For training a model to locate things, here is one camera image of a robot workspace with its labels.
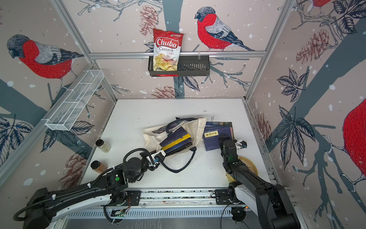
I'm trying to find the dark blue thin book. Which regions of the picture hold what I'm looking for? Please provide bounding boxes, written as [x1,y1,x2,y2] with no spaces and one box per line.
[203,125,233,151]
[206,122,233,127]
[160,127,188,147]

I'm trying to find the cream canvas tote bag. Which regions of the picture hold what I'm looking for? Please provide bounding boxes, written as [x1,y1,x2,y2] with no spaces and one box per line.
[143,117,206,156]

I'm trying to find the yellow spine book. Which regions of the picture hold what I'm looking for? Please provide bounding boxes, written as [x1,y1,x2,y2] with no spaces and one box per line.
[162,134,191,151]

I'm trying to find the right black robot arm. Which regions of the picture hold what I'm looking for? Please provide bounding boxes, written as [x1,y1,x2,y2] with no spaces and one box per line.
[219,135,301,229]

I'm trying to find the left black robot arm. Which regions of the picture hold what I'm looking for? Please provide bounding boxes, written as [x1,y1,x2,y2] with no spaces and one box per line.
[13,148,165,229]

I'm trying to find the Chuba cassava chips bag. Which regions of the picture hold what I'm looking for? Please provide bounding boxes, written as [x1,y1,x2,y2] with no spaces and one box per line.
[152,29,184,72]

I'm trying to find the yellow bamboo steamer basket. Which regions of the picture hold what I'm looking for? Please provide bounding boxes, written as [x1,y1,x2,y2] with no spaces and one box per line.
[226,156,259,183]

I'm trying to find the brown spice jar black lid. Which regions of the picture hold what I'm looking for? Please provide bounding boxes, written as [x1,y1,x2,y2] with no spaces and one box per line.
[90,160,108,174]

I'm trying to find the clear spice jar black lid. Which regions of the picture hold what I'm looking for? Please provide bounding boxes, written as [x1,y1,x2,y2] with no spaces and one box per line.
[95,139,111,153]

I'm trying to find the circuit board under left base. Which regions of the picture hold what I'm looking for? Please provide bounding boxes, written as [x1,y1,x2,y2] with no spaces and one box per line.
[110,209,127,218]

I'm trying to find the circuit board under base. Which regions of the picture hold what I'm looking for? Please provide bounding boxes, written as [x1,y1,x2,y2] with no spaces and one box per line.
[232,206,251,212]
[110,209,127,218]

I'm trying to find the circuit board under right base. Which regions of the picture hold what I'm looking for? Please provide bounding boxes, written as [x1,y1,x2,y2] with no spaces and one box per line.
[232,206,251,212]

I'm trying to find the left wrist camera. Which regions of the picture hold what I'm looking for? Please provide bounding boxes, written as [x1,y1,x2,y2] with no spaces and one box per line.
[152,150,166,163]

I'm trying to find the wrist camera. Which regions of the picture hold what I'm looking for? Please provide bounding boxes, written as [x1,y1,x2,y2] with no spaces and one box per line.
[235,140,247,149]
[152,150,166,163]

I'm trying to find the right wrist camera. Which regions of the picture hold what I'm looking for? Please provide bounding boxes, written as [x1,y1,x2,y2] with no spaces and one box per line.
[235,140,247,149]

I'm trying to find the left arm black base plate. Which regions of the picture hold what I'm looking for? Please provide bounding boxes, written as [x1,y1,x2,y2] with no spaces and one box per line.
[126,190,142,207]

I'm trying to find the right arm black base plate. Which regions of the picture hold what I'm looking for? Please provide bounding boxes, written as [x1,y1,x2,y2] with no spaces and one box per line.
[213,189,244,205]

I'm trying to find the black wire wall basket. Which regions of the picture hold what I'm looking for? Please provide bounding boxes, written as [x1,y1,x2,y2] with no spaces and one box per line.
[148,55,210,77]

